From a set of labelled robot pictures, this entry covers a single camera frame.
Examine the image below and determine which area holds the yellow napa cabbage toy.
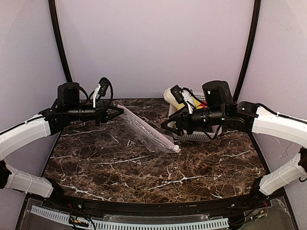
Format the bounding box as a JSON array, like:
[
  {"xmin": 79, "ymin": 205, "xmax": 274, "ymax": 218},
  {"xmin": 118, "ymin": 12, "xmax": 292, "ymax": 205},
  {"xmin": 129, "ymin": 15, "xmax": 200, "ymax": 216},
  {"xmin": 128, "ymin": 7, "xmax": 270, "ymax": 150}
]
[{"xmin": 163, "ymin": 88, "xmax": 186, "ymax": 110}]

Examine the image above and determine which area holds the clear zip top bag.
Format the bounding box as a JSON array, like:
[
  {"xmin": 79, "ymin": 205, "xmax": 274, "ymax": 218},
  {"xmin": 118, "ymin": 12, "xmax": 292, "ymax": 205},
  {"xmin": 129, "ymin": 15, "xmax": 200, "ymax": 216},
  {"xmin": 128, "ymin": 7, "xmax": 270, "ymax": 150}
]
[{"xmin": 117, "ymin": 104, "xmax": 181, "ymax": 153}]

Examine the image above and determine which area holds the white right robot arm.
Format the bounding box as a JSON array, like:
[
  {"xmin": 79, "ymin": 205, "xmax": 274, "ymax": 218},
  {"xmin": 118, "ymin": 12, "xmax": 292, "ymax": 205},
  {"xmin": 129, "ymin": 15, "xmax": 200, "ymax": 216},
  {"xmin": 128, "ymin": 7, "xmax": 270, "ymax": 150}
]
[{"xmin": 161, "ymin": 80, "xmax": 307, "ymax": 197}]

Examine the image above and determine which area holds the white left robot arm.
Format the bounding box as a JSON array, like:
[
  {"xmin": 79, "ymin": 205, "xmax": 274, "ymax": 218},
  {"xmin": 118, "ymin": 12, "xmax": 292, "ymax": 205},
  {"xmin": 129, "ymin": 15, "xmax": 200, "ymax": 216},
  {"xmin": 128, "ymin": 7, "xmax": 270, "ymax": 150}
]
[{"xmin": 0, "ymin": 77, "xmax": 124, "ymax": 198}]

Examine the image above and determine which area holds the yellow toy pear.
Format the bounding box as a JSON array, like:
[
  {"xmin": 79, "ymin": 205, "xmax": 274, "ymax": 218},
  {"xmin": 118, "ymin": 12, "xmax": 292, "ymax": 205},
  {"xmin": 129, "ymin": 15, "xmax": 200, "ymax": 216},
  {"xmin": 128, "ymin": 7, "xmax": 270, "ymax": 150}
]
[{"xmin": 192, "ymin": 97, "xmax": 203, "ymax": 109}]

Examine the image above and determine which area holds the white plastic basket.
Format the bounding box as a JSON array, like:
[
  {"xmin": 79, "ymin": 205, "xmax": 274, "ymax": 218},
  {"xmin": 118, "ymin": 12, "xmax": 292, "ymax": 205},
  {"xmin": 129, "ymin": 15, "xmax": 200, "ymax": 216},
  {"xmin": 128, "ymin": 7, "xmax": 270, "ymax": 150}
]
[{"xmin": 164, "ymin": 88, "xmax": 222, "ymax": 142}]

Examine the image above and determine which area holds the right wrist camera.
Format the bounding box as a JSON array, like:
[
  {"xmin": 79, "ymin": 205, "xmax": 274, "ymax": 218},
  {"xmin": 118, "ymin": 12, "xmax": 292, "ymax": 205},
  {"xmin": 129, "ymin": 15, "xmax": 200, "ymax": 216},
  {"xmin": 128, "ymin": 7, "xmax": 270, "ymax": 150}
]
[{"xmin": 170, "ymin": 85, "xmax": 189, "ymax": 108}]

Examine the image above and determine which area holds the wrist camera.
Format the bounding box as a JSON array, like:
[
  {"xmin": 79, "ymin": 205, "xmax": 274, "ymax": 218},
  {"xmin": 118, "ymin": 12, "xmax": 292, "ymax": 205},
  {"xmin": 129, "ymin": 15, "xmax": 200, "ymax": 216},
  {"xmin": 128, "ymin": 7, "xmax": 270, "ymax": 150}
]
[
  {"xmin": 93, "ymin": 77, "xmax": 114, "ymax": 108},
  {"xmin": 170, "ymin": 85, "xmax": 189, "ymax": 108}
]

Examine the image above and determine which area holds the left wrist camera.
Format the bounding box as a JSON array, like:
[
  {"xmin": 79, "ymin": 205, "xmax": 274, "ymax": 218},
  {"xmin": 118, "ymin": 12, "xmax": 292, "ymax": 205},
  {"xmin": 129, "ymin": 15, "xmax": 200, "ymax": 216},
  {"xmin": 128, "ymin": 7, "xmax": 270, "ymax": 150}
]
[{"xmin": 93, "ymin": 77, "xmax": 114, "ymax": 108}]

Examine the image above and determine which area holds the white slotted cable duct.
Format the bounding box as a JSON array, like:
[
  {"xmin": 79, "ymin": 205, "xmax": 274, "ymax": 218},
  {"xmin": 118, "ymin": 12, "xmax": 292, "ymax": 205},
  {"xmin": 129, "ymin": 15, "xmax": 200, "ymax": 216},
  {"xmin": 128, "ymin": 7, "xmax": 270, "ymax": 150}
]
[{"xmin": 30, "ymin": 205, "xmax": 229, "ymax": 230}]

